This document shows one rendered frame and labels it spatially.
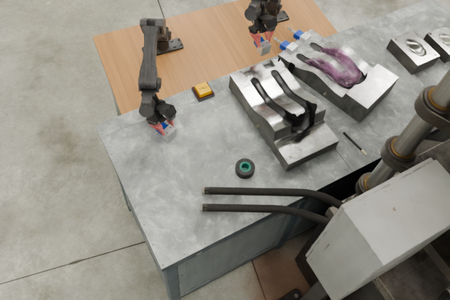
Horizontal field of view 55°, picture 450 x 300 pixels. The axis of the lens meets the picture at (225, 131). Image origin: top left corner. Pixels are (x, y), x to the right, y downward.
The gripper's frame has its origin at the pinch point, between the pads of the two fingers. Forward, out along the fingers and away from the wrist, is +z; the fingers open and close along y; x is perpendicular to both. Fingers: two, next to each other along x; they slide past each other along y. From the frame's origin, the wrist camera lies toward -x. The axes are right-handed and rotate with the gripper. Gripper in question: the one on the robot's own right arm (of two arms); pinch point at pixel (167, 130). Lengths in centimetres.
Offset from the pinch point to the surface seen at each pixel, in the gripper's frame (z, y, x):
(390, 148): -1, 19, -89
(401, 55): 28, 109, -50
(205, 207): 18.4, -15.7, -29.2
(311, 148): 24, 32, -46
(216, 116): 8.5, 21.9, -5.8
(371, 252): -11, -22, -104
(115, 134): -4.3, -14.3, 17.3
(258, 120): 12.1, 28.6, -23.8
